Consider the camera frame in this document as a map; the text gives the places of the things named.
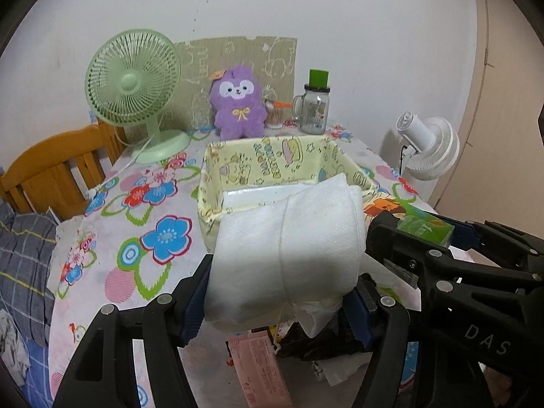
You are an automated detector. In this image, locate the beige door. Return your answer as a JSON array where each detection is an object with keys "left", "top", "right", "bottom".
[{"left": 430, "top": 0, "right": 543, "bottom": 236}]

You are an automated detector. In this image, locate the purple plush toy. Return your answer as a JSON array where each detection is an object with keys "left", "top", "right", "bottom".
[{"left": 209, "top": 65, "right": 267, "bottom": 141}]

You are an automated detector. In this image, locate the cotton swab container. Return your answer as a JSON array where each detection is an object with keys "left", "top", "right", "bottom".
[{"left": 265, "top": 100, "right": 292, "bottom": 129}]

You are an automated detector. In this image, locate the white fan power cable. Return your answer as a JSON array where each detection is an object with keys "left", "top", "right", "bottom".
[{"left": 84, "top": 124, "right": 156, "bottom": 201}]

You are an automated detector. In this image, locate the green cartoon cardboard panel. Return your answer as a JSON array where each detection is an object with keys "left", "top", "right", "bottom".
[{"left": 161, "top": 36, "right": 297, "bottom": 131}]

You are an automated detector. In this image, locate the white towel pack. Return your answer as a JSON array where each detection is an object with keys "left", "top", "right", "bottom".
[{"left": 205, "top": 174, "right": 365, "bottom": 338}]

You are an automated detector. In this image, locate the glass mug jar green lid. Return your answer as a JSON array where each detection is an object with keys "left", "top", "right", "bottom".
[{"left": 292, "top": 69, "right": 330, "bottom": 135}]

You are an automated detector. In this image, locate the white floor fan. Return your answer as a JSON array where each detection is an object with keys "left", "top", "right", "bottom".
[{"left": 395, "top": 112, "right": 460, "bottom": 182}]

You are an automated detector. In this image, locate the black plastic bag roll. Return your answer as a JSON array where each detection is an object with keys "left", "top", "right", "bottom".
[{"left": 277, "top": 317, "right": 370, "bottom": 362}]

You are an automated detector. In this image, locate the floral tablecloth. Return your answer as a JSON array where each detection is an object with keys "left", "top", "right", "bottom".
[{"left": 46, "top": 122, "right": 439, "bottom": 408}]

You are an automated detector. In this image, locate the yellow cartoon fabric box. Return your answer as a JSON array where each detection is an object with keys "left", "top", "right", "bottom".
[{"left": 197, "top": 135, "right": 379, "bottom": 252}]

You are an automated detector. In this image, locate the green desk fan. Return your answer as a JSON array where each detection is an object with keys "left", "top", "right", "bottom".
[{"left": 85, "top": 29, "right": 190, "bottom": 164}]

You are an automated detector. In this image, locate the grey plaid pillow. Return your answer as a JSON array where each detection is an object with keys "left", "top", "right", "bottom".
[{"left": 0, "top": 203, "right": 56, "bottom": 347}]

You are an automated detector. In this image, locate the pink mask packet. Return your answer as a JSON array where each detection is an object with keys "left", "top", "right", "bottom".
[{"left": 228, "top": 330, "right": 293, "bottom": 407}]

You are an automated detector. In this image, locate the white crumpled cloth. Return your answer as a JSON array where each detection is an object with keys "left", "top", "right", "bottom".
[{"left": 55, "top": 216, "right": 83, "bottom": 244}]

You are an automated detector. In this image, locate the beige gauze roll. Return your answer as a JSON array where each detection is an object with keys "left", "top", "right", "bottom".
[{"left": 312, "top": 353, "right": 372, "bottom": 387}]

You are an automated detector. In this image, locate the green tissue pack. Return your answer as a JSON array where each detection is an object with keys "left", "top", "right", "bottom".
[{"left": 364, "top": 194, "right": 456, "bottom": 248}]

